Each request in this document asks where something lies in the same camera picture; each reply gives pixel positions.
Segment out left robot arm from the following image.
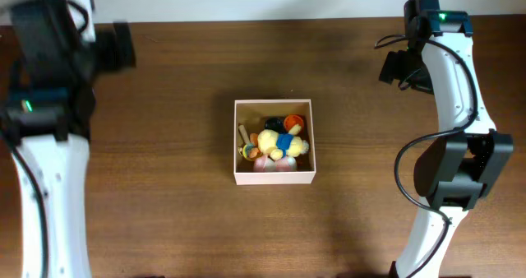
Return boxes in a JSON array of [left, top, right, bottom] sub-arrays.
[[1, 0, 136, 277]]

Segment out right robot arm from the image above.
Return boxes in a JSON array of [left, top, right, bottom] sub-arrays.
[[375, 0, 514, 277]]

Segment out yellow rattle drum wooden handle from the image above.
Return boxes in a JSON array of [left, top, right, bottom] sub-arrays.
[[238, 124, 259, 161]]

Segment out open cardboard box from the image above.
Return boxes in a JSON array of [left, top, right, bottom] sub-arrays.
[[233, 100, 316, 185]]

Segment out pink toy duck with hat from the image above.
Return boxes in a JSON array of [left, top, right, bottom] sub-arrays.
[[253, 155, 298, 173]]

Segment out orange ribbed round ball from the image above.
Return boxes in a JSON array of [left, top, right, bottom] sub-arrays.
[[284, 114, 305, 132]]

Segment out yellow plush duck blue vest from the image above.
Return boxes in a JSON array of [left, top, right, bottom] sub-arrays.
[[250, 124, 310, 161]]

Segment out black round cap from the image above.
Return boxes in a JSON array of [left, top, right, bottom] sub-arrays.
[[264, 117, 286, 133]]

